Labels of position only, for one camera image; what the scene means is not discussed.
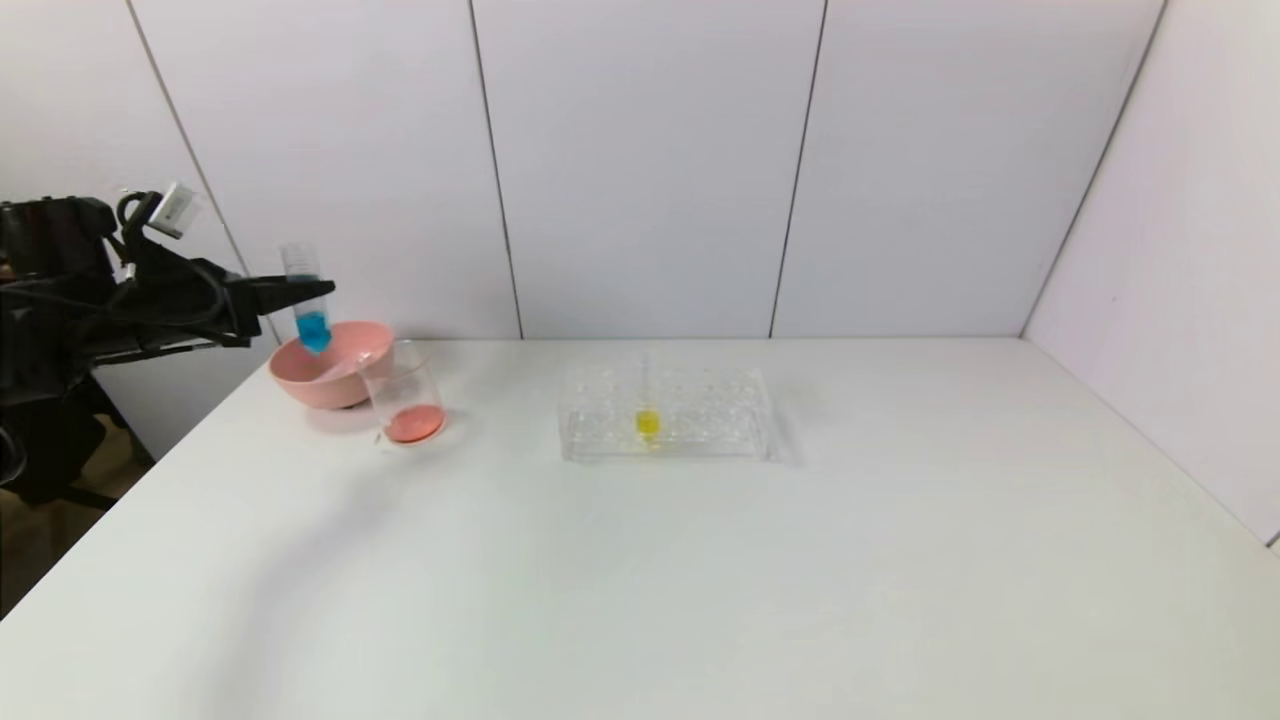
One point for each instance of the test tube with yellow pigment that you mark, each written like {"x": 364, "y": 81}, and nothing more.
{"x": 648, "y": 424}

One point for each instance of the test tube with blue pigment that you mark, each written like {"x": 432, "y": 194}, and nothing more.
{"x": 314, "y": 330}

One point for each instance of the clear glass beaker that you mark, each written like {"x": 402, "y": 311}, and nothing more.
{"x": 412, "y": 422}

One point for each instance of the pink plastic bowl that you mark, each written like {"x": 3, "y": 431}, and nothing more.
{"x": 315, "y": 385}

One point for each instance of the clear acrylic test tube rack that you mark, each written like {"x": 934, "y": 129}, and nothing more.
{"x": 700, "y": 430}

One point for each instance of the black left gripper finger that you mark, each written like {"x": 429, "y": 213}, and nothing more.
{"x": 285, "y": 300}
{"x": 300, "y": 285}

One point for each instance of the person in dark clothes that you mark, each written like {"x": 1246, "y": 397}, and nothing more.
{"x": 50, "y": 450}

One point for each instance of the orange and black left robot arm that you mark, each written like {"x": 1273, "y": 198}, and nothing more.
{"x": 50, "y": 260}

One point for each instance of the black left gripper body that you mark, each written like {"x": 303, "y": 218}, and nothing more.
{"x": 243, "y": 304}

